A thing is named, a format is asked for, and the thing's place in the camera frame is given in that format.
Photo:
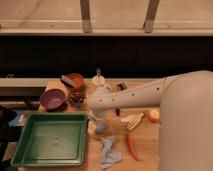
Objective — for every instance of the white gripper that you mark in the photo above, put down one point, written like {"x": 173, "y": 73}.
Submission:
{"x": 93, "y": 122}

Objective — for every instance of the blue sponge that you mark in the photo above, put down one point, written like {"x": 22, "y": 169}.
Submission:
{"x": 100, "y": 128}

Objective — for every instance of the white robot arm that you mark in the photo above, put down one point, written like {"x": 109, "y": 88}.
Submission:
{"x": 186, "y": 117}

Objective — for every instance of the green plastic tray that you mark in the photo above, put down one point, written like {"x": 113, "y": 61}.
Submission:
{"x": 52, "y": 140}

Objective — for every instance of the crumpled blue-grey cloth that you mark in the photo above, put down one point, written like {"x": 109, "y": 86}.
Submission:
{"x": 109, "y": 155}

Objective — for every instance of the orange carrot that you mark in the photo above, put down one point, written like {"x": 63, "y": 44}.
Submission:
{"x": 131, "y": 146}

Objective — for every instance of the grey brush in bowl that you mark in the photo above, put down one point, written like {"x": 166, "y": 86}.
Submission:
{"x": 68, "y": 81}

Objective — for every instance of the orange bowl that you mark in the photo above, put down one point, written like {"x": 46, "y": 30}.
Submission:
{"x": 78, "y": 79}

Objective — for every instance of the purple bowl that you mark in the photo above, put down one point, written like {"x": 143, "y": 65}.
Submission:
{"x": 52, "y": 99}

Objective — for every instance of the yellow round fruit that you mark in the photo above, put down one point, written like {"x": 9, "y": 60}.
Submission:
{"x": 154, "y": 115}

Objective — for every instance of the black bag at left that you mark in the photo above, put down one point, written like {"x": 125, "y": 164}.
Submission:
{"x": 7, "y": 134}

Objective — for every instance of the black handled knife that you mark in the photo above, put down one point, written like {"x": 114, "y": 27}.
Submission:
{"x": 120, "y": 87}

